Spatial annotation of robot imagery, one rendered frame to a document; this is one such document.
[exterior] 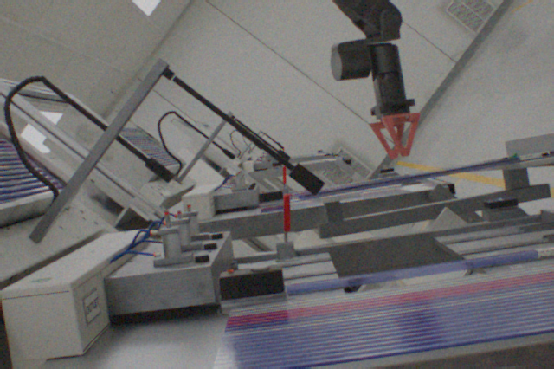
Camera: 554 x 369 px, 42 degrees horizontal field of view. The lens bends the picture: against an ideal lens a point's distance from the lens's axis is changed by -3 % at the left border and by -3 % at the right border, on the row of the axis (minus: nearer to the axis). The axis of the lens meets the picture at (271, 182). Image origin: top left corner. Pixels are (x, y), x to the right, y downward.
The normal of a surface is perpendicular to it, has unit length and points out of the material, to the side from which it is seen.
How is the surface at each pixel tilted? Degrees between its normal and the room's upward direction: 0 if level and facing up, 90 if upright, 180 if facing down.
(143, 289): 90
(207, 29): 90
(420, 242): 90
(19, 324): 90
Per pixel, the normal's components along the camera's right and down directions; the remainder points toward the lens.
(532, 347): -0.01, 0.06
